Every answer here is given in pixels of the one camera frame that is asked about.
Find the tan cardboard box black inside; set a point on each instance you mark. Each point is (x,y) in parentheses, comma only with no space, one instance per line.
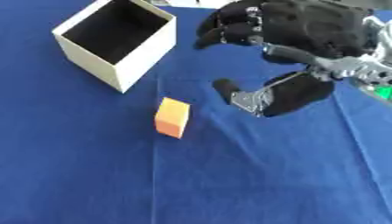
(115,43)

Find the orange block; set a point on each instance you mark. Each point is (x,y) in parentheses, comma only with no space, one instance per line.
(172,117)

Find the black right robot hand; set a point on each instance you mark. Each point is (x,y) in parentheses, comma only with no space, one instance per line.
(306,26)

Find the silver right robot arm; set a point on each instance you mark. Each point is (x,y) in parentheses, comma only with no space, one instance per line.
(375,64)

